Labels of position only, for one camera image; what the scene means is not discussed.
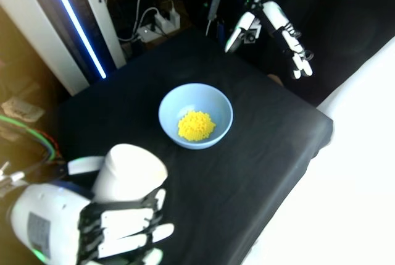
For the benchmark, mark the blue bowl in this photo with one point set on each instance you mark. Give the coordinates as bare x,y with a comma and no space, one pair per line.
197,98

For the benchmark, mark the blue-white LED light strip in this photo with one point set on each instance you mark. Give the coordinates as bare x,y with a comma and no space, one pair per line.
77,27

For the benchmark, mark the white plastic cup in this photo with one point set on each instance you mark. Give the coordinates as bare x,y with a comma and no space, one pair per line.
126,169

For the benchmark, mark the black table cloth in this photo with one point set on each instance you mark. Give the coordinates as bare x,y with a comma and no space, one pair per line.
231,200

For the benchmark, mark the crumpled grey paper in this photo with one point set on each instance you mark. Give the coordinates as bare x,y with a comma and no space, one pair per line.
21,110

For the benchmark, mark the white pillar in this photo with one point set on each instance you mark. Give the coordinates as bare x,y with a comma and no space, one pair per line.
31,30

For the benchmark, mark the pile of yellow beads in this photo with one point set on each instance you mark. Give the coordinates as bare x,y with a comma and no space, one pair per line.
196,126

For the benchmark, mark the white power strip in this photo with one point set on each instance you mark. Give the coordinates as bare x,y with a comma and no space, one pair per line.
160,24

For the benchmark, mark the white hanging adapter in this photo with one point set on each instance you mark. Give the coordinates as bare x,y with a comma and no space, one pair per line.
213,2

